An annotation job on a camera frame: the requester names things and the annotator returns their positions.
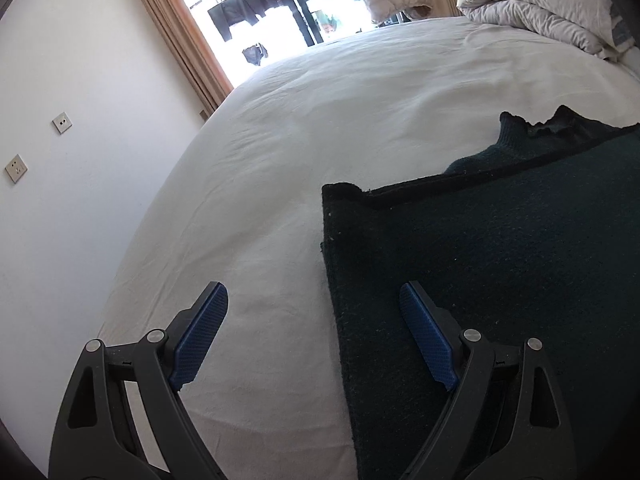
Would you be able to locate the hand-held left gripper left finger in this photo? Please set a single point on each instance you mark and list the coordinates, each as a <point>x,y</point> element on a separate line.
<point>200,335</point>

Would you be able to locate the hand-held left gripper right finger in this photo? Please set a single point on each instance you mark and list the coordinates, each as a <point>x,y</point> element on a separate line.
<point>425,335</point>

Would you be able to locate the dark green sweater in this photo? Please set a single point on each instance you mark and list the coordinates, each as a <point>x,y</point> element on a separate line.
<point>500,260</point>

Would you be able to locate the bed with white sheet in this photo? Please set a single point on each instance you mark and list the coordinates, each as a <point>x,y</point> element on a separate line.
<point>350,110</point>

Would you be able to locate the small hanging dark garment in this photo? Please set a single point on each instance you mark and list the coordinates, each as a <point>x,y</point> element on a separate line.
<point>255,55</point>

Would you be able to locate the hanging dark shirt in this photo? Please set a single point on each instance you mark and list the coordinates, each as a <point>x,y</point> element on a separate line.
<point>232,10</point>

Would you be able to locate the folded white duvet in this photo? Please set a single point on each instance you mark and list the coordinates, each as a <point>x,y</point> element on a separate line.
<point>540,5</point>

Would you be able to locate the grey bed headboard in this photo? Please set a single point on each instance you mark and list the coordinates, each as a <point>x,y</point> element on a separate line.
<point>631,20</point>

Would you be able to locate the wall socket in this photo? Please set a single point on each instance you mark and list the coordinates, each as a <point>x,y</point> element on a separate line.
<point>62,122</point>
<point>15,168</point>

